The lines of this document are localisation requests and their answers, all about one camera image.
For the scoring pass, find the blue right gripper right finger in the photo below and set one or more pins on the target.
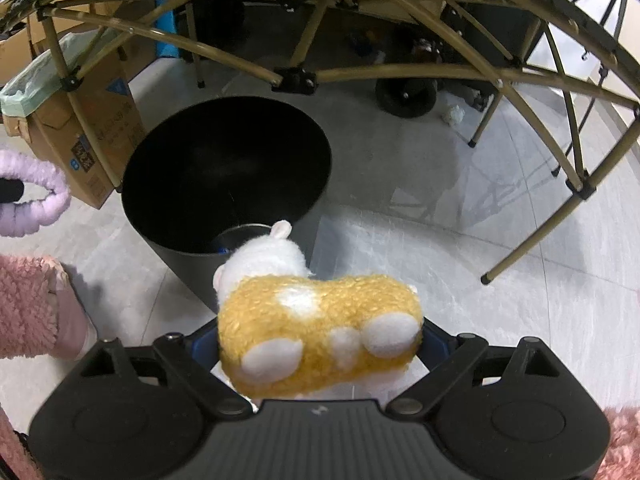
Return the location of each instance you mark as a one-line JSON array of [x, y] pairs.
[[437, 345]]

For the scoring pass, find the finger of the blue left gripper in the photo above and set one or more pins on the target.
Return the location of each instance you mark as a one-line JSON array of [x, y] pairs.
[[11, 191]]

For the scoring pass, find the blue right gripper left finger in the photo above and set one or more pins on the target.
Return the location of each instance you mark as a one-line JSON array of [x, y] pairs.
[[203, 343]]

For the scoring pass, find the yellow white plush hamster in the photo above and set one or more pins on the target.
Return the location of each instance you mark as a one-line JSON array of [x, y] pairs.
[[283, 333]]

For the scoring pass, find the black round trash bin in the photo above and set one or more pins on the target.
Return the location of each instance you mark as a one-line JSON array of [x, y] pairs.
[[220, 172]]

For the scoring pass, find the cardboard box with green liner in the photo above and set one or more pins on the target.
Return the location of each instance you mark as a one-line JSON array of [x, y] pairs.
[[36, 108]]

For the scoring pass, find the pink fuzzy slipper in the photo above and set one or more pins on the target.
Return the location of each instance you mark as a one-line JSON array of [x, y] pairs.
[[622, 459], [40, 312]]

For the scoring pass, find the pink fuzzy slipper right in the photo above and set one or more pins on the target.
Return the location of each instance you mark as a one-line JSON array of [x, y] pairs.
[[622, 459]]

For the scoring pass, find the black wheel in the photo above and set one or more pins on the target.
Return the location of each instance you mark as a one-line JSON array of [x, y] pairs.
[[406, 97]]

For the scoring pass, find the folding table frame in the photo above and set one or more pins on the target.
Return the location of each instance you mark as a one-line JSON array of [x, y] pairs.
[[536, 55]]

